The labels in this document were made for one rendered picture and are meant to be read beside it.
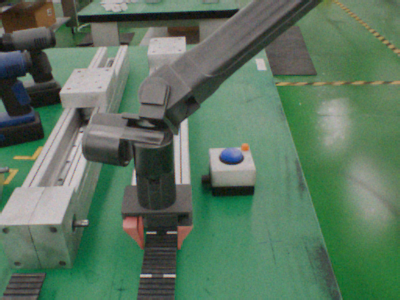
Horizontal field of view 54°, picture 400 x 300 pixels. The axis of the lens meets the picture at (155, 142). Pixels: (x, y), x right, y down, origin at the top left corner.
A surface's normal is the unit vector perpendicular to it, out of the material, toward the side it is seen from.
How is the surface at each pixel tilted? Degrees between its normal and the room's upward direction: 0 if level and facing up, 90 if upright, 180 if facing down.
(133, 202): 0
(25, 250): 90
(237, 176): 90
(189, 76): 47
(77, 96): 90
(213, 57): 42
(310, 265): 0
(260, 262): 0
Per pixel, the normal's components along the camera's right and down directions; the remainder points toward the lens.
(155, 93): -0.30, -0.25
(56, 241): -0.05, 0.51
